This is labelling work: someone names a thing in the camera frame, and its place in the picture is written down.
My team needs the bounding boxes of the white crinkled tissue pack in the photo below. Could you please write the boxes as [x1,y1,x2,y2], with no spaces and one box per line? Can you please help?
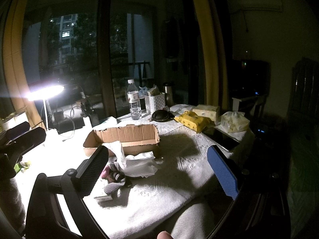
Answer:
[221,112,250,133]

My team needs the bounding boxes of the yellow wet wipes pack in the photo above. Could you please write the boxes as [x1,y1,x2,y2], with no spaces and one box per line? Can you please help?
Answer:
[174,111,212,133]

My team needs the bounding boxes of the white desk lamp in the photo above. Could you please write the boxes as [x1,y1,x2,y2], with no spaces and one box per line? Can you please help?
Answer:
[26,84,64,131]

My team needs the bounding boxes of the black charging cable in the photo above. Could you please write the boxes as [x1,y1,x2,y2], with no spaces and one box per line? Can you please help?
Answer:
[53,84,95,143]

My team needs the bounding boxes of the grey dotted sock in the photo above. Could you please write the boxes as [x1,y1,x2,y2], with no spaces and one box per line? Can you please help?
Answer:
[107,163,132,194]

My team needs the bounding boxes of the white paper towel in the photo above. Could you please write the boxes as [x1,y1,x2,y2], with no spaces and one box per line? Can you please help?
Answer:
[102,141,159,177]

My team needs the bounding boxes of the metal thermos flask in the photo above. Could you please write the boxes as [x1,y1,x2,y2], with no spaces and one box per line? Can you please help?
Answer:
[163,85,174,107]

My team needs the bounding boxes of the white power adapter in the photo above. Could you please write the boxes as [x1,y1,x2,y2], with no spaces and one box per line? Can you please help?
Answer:
[83,116,92,130]

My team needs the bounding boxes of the black round pouch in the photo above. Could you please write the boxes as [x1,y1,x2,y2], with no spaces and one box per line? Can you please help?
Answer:
[151,110,174,122]

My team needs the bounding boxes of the white blue flat box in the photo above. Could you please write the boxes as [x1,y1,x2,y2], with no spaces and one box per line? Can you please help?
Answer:
[99,117,118,130]

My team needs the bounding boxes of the person's right hand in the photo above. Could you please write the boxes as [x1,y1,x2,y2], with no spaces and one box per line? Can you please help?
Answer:
[157,231,174,239]

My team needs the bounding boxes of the pink plush heart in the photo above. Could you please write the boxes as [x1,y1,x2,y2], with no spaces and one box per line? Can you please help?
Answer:
[100,165,110,180]

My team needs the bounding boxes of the black tablet device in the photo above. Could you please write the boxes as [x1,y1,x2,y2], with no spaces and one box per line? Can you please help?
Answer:
[202,127,239,152]

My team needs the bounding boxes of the brown cardboard box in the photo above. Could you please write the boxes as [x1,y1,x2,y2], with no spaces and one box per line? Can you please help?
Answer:
[83,124,160,157]

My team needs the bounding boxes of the clear plastic water bottle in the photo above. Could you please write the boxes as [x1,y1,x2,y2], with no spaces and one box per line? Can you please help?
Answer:
[127,79,142,120]

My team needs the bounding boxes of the pale tissue pack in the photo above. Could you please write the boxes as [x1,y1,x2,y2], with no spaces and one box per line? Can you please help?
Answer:
[192,105,220,121]

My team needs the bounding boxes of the white perforated organizer basket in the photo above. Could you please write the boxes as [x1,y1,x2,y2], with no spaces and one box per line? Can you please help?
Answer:
[144,93,165,114]

